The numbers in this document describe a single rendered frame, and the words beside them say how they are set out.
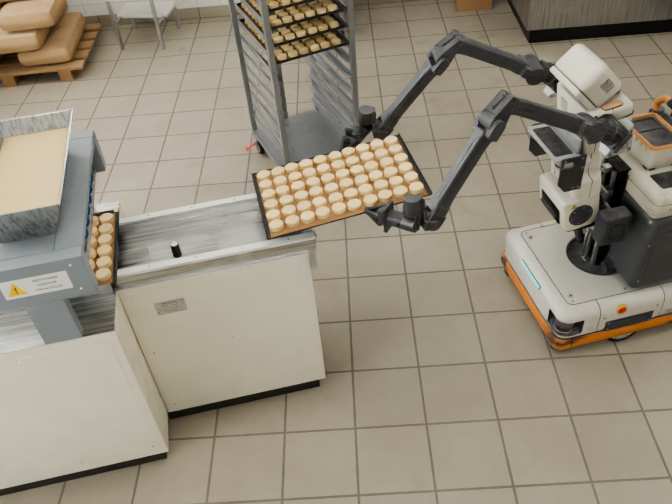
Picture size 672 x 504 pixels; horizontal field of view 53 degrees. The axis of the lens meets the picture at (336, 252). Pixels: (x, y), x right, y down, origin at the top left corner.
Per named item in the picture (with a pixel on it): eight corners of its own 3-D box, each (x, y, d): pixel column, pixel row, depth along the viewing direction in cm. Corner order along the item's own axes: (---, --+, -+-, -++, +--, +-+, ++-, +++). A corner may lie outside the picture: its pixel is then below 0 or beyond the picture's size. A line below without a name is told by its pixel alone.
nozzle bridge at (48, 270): (12, 352, 221) (-35, 278, 198) (37, 215, 273) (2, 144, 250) (114, 331, 224) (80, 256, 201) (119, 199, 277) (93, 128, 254)
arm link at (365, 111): (387, 138, 275) (383, 125, 280) (390, 116, 266) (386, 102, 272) (358, 140, 273) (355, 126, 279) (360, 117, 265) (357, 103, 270)
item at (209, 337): (170, 425, 295) (108, 280, 234) (168, 364, 320) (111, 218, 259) (328, 390, 302) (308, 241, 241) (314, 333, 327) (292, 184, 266)
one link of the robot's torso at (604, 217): (590, 210, 304) (600, 164, 287) (624, 250, 283) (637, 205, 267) (534, 222, 301) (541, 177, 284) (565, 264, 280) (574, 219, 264)
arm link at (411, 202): (440, 229, 230) (430, 217, 237) (443, 199, 223) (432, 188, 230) (408, 236, 227) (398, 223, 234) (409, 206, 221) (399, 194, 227)
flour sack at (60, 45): (73, 64, 533) (66, 45, 522) (19, 70, 532) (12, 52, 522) (89, 24, 586) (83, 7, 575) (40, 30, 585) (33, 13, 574)
